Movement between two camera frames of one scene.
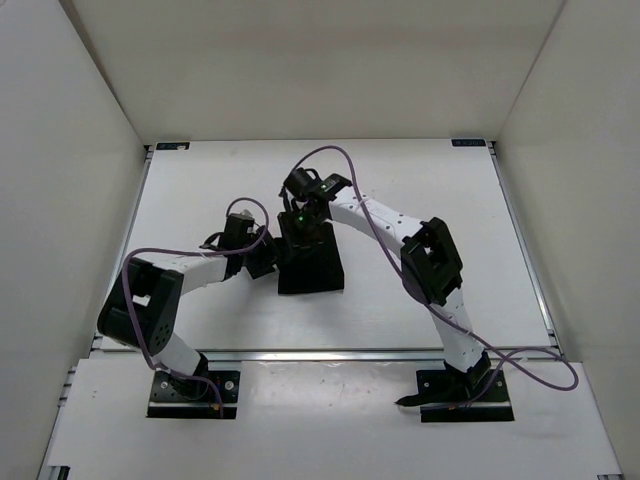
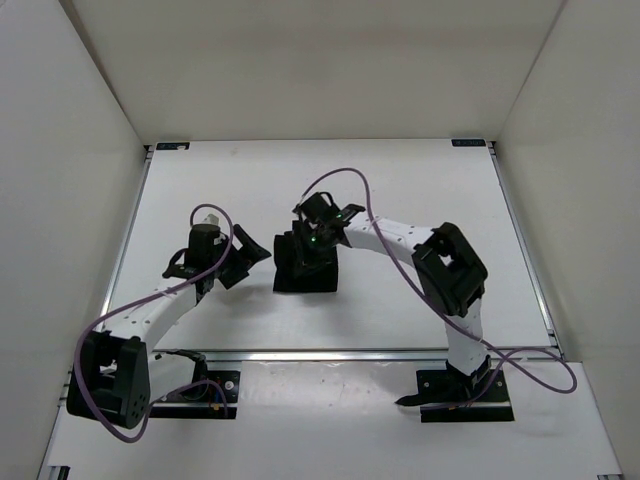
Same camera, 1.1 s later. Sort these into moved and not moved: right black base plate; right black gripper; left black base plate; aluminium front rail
Moved: right black gripper
Not moved: aluminium front rail; right black base plate; left black base plate
